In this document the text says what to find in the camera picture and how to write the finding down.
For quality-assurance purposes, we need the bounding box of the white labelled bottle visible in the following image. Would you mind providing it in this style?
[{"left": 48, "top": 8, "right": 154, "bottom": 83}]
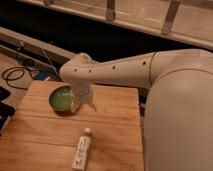
[{"left": 72, "top": 128, "right": 92, "bottom": 171}]

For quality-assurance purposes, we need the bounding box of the white cable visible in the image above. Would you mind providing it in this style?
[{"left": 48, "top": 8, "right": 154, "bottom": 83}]
[{"left": 39, "top": 46, "right": 61, "bottom": 78}]

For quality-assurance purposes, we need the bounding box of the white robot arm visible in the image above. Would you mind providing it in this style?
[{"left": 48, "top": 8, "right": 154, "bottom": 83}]
[{"left": 60, "top": 49, "right": 213, "bottom": 171}]

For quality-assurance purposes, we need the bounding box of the wooden railing frame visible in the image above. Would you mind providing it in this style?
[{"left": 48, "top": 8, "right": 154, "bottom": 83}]
[{"left": 19, "top": 0, "right": 213, "bottom": 50}]

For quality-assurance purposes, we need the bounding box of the black coiled cable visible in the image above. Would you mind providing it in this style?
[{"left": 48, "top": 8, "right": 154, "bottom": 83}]
[{"left": 1, "top": 65, "right": 36, "bottom": 90}]

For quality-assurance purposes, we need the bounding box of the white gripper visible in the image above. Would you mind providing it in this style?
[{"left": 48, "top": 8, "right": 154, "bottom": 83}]
[{"left": 71, "top": 84, "right": 97, "bottom": 113}]

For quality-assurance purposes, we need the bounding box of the black device at left edge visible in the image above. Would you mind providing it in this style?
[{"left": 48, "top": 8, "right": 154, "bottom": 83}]
[{"left": 0, "top": 86, "right": 15, "bottom": 136}]

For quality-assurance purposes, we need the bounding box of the blue object on floor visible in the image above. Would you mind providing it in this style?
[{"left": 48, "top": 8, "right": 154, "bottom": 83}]
[{"left": 34, "top": 70, "right": 50, "bottom": 80}]

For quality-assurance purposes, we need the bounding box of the green ceramic bowl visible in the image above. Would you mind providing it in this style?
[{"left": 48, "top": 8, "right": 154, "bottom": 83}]
[{"left": 49, "top": 86, "right": 73, "bottom": 115}]

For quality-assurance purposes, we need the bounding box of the grey baseboard rail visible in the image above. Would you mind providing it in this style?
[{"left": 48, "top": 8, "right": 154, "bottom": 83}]
[{"left": 0, "top": 27, "right": 76, "bottom": 72}]

